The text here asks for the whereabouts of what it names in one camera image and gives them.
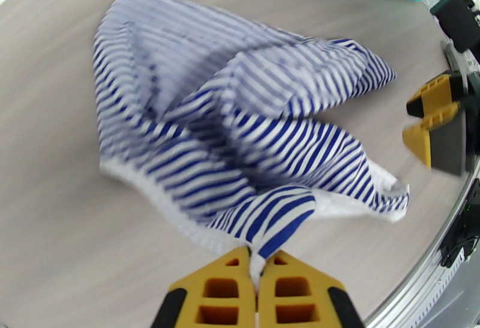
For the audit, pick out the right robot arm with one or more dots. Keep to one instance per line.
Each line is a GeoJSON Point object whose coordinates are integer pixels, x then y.
{"type": "Point", "coordinates": [461, 233]}

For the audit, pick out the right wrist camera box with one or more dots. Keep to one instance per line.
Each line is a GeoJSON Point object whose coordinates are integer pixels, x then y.
{"type": "Point", "coordinates": [457, 19]}

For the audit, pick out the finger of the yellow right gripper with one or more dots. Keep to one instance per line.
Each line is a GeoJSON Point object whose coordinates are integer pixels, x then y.
{"type": "Point", "coordinates": [435, 92]}
{"type": "Point", "coordinates": [416, 143]}

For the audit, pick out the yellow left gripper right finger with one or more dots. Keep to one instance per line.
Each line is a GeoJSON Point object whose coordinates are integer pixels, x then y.
{"type": "Point", "coordinates": [267, 300]}

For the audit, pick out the blue white striped tank top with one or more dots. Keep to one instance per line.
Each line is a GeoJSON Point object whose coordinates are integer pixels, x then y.
{"type": "Point", "coordinates": [206, 132]}

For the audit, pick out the aluminium rail frame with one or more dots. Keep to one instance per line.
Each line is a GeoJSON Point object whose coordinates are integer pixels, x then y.
{"type": "Point", "coordinates": [412, 300]}

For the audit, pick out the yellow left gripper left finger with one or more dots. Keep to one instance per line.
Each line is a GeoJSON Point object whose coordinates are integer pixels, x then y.
{"type": "Point", "coordinates": [247, 300]}

